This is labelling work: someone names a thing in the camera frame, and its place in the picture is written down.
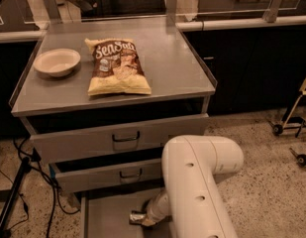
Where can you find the silver redbull can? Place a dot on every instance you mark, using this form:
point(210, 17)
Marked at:
point(137, 217)

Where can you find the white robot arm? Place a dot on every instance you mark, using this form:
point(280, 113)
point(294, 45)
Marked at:
point(191, 196)

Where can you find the bottom open grey drawer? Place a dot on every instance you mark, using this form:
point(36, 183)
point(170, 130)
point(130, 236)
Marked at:
point(105, 211)

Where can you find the middle grey drawer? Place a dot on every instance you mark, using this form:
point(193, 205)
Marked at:
point(120, 174)

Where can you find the top grey drawer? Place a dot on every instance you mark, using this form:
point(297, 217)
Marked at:
point(100, 141)

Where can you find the grey metal drawer cabinet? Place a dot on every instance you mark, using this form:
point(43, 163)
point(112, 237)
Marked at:
point(100, 100)

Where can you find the black tripod leg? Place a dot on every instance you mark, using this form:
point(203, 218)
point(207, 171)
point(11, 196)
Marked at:
point(11, 194)

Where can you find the sea salt chips bag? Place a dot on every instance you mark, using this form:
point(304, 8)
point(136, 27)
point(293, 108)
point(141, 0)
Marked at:
point(117, 68)

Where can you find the white paper bowl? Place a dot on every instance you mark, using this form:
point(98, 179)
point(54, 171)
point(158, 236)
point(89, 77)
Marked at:
point(57, 63)

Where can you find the wheeled cart frame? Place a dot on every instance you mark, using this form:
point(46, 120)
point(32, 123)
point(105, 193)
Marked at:
point(289, 121)

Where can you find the white counter rail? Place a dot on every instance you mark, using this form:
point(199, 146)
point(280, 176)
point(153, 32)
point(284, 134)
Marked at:
point(240, 24)

